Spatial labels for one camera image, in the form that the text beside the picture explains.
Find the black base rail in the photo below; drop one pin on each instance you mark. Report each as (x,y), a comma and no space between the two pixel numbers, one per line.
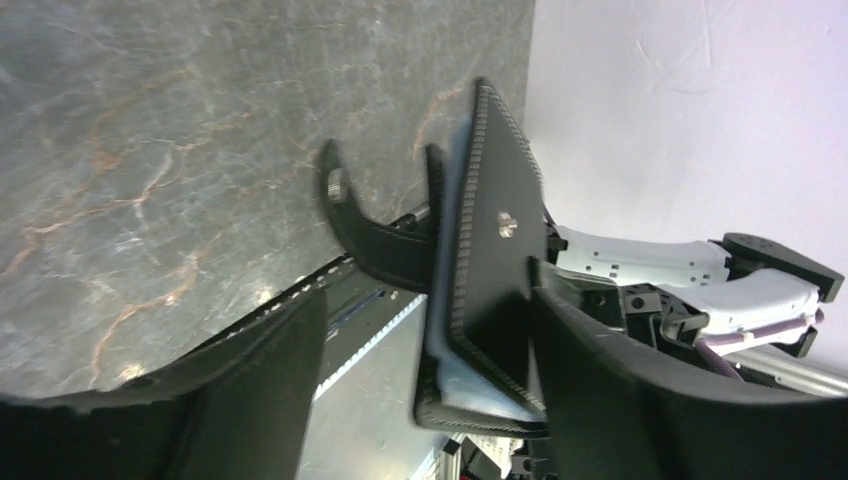
(361,311)

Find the black card holder wallet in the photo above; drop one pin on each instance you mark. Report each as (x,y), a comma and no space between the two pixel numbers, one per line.
(473,264)

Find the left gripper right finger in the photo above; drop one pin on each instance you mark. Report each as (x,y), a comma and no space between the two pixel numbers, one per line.
(618,409)

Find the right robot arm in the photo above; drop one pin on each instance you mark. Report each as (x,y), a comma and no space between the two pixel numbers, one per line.
(732,294)

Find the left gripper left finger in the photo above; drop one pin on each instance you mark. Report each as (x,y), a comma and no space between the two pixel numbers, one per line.
(236,409)

